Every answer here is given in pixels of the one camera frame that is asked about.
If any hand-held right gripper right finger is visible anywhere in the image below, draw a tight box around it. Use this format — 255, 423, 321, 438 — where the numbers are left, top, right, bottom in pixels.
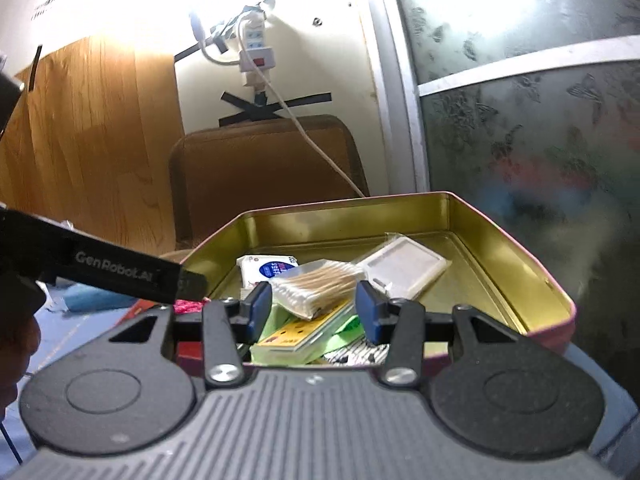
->
355, 281, 526, 389

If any black tape cross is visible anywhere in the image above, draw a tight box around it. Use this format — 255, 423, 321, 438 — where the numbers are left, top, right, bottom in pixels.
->
218, 91, 333, 129

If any frosted glass door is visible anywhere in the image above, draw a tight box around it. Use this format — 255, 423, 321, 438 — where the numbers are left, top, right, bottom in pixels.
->
362, 0, 640, 401

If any green paper piece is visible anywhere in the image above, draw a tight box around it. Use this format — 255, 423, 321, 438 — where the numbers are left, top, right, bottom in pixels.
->
312, 315, 367, 361

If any white card holder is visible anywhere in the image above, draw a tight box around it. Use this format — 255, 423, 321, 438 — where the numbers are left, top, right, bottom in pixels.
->
352, 232, 451, 301

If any white power strip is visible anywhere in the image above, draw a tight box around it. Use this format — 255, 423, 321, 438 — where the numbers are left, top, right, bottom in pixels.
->
237, 7, 276, 87

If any wooden board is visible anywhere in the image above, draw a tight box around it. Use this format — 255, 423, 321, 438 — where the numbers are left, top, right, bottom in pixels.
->
0, 35, 186, 256

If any pink tin box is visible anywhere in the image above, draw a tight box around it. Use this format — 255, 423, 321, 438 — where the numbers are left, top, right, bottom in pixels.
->
122, 191, 577, 368

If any person's left hand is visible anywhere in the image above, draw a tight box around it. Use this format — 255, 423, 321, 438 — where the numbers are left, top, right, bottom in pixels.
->
0, 317, 42, 411

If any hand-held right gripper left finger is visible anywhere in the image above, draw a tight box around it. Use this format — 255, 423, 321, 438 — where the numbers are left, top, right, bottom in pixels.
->
107, 282, 274, 389

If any black white printed packet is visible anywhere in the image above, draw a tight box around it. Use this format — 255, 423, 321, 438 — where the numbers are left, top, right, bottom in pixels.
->
325, 344, 392, 367

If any white power cable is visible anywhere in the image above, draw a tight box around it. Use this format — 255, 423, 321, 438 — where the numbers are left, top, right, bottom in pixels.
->
260, 84, 367, 197

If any cotton swab pack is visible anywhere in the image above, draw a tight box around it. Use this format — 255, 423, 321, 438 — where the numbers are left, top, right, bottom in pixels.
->
270, 259, 368, 320

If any yellow card pack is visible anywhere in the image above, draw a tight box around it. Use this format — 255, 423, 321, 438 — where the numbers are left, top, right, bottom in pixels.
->
250, 297, 358, 363

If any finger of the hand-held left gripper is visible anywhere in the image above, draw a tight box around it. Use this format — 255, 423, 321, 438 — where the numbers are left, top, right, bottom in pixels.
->
175, 266, 209, 302

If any blue plastic case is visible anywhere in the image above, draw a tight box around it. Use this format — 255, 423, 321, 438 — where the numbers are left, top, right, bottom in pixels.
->
65, 285, 136, 313

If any white tissue pack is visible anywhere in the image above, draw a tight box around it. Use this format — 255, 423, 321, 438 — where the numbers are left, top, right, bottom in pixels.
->
236, 254, 301, 291

